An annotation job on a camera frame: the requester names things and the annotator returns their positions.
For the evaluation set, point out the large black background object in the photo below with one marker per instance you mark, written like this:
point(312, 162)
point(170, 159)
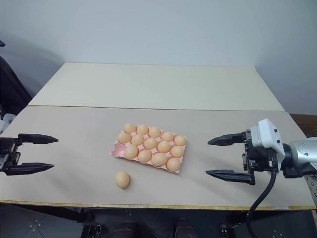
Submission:
point(12, 86)

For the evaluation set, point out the pink egg tray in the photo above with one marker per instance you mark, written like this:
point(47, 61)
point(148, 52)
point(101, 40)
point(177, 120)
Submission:
point(118, 150)

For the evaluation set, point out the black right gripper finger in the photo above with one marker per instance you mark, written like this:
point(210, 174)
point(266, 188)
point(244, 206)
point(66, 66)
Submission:
point(227, 140)
point(230, 175)

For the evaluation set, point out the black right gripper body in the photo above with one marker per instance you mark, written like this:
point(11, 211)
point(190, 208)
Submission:
point(255, 158)

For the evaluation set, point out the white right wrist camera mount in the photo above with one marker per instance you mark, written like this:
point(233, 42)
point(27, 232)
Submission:
point(263, 134)

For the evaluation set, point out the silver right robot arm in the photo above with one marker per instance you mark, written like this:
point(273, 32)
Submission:
point(302, 151)

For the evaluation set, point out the small white background object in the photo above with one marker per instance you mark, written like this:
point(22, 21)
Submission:
point(7, 121)

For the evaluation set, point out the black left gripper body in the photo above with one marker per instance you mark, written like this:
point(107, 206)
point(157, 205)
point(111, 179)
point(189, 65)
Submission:
point(10, 151)

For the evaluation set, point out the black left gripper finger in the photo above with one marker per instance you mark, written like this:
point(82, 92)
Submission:
point(29, 168)
point(37, 139)

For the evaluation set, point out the tan egg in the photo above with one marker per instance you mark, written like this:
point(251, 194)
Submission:
point(167, 136)
point(159, 159)
point(137, 139)
point(164, 146)
point(150, 143)
point(129, 128)
point(154, 132)
point(144, 156)
point(124, 137)
point(177, 151)
point(142, 129)
point(173, 164)
point(131, 151)
point(180, 140)
point(122, 180)

